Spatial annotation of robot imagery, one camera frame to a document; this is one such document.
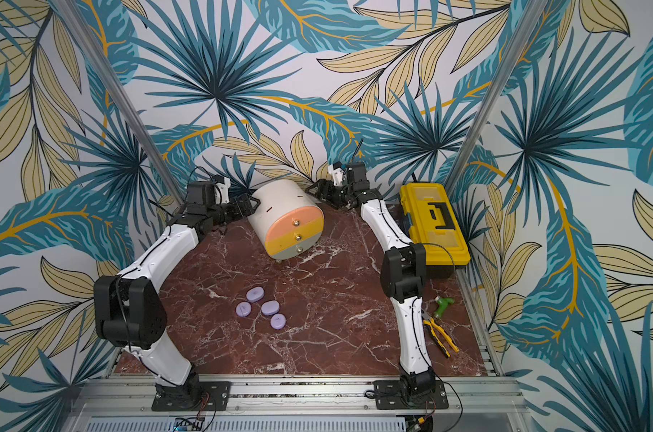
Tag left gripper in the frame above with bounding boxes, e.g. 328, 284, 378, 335
206, 191, 261, 225

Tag orange top drawer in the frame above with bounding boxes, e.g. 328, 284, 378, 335
265, 205, 324, 242

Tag white cylindrical drawer cabinet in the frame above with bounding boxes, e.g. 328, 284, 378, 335
248, 179, 322, 246

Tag yellow drawer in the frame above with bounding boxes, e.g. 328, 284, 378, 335
264, 222, 325, 257

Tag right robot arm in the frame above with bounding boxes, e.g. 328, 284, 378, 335
308, 162, 436, 403

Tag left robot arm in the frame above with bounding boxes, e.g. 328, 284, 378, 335
93, 176, 261, 388

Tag purple earphone case upper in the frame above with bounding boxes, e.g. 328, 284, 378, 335
246, 286, 265, 302

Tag purple round earphone case left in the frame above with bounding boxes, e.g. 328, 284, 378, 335
236, 302, 252, 318

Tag purple round earphone case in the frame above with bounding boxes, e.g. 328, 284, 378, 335
236, 302, 252, 318
270, 313, 287, 330

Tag purple earphone case middle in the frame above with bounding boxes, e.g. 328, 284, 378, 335
261, 300, 281, 317

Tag yellow black toolbox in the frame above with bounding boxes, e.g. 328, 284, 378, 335
399, 183, 470, 279

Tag purple round earphone case lower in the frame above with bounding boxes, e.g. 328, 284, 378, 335
270, 313, 287, 330

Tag green plastic fitting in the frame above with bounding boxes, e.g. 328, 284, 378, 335
432, 296, 455, 320

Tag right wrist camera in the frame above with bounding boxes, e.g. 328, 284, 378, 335
327, 162, 346, 187

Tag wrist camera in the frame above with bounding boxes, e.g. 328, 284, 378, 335
327, 162, 346, 187
213, 175, 231, 204

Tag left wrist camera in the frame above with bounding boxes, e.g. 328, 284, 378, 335
213, 175, 231, 204

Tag yellow handled pliers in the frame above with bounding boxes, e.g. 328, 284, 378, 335
422, 312, 460, 358

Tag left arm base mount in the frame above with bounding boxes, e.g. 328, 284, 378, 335
152, 382, 231, 412

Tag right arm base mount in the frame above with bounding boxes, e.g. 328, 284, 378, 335
365, 380, 449, 410

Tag aluminium front rail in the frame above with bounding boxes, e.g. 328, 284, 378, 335
63, 374, 537, 431

